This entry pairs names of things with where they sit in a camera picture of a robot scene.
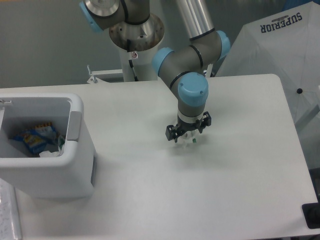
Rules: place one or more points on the blue snack wrapper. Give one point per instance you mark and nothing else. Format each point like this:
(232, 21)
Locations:
(38, 137)

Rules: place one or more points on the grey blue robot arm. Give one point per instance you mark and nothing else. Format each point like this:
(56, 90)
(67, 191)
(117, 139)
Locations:
(137, 33)

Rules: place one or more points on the black device at edge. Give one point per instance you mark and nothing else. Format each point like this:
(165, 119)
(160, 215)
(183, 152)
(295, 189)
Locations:
(311, 213)

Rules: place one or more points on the white tissue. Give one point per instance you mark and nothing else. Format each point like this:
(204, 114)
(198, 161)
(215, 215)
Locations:
(48, 154)

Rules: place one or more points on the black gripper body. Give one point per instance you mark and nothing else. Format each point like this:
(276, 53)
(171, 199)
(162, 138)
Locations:
(183, 127)

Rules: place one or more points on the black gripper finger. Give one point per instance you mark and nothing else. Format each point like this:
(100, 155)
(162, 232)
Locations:
(173, 132)
(206, 121)

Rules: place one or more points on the white green wrapper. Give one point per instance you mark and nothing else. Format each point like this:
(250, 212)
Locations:
(189, 138)

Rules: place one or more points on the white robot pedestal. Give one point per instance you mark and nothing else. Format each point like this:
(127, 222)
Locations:
(137, 65)

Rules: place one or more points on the white trash can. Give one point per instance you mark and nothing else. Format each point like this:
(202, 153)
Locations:
(69, 175)

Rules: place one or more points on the white superior umbrella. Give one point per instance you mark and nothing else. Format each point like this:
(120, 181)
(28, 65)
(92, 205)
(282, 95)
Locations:
(286, 44)

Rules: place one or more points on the white metal base frame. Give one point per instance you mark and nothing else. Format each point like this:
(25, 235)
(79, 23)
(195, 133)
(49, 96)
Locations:
(109, 76)

